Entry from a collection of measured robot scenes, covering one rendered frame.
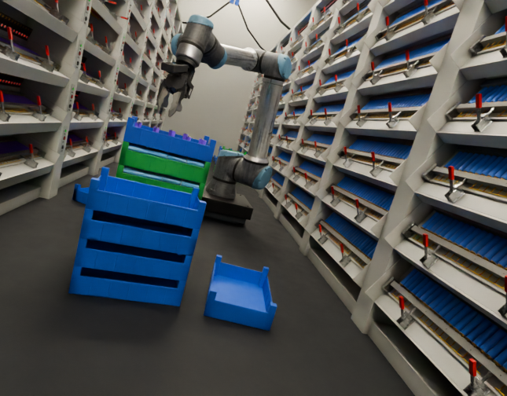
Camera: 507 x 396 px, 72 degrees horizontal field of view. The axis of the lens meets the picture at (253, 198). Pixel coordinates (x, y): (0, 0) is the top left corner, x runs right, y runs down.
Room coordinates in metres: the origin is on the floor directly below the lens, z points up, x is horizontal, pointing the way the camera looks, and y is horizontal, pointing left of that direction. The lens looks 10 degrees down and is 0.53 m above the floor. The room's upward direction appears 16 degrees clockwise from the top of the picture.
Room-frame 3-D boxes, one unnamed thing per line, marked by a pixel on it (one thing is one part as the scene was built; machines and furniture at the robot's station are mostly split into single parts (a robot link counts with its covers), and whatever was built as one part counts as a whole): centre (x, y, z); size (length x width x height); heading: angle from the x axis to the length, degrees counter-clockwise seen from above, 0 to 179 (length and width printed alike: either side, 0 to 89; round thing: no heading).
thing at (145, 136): (1.29, 0.35, 0.44); 0.30 x 0.20 x 0.08; 108
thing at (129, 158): (1.29, 0.35, 0.36); 0.30 x 0.20 x 0.08; 108
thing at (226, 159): (2.11, 0.19, 0.32); 0.17 x 0.15 x 0.18; 65
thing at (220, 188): (2.12, 0.20, 0.19); 0.19 x 0.19 x 0.10
